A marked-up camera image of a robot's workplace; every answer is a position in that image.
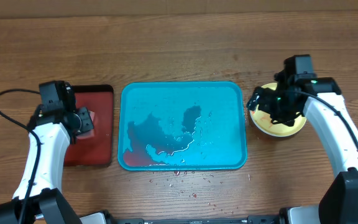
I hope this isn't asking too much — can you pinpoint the yellow-green plate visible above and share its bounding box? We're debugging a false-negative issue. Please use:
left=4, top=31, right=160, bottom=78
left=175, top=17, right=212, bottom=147
left=249, top=82, right=308, bottom=138

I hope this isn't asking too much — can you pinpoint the pink sponge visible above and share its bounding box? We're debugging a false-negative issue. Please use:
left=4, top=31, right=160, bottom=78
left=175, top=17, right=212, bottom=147
left=76, top=111, right=95, bottom=139

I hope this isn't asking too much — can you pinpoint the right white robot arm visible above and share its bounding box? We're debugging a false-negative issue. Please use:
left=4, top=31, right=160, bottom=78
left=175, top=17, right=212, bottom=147
left=247, top=78, right=358, bottom=223

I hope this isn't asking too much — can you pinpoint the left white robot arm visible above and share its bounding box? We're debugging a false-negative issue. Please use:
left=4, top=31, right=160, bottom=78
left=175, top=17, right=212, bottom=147
left=0, top=108, right=106, bottom=224

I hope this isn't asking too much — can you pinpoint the teal plastic tray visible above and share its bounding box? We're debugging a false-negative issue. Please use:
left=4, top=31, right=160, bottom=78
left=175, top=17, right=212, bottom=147
left=117, top=81, right=247, bottom=171

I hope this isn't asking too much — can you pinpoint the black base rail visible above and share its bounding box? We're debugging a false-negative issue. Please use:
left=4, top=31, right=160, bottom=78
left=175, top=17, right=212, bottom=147
left=79, top=210, right=288, bottom=224

